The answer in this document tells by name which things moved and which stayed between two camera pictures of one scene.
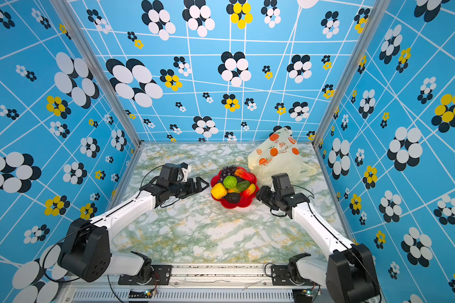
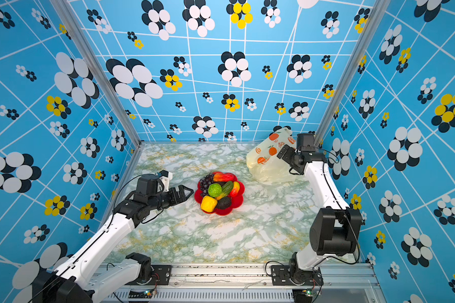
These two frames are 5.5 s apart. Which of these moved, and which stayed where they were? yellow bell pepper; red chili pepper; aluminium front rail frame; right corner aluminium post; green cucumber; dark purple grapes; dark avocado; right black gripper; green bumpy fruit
Moved: red chili pepper; right black gripper; dark avocado; green cucumber; green bumpy fruit; yellow bell pepper; dark purple grapes
Stayed: aluminium front rail frame; right corner aluminium post
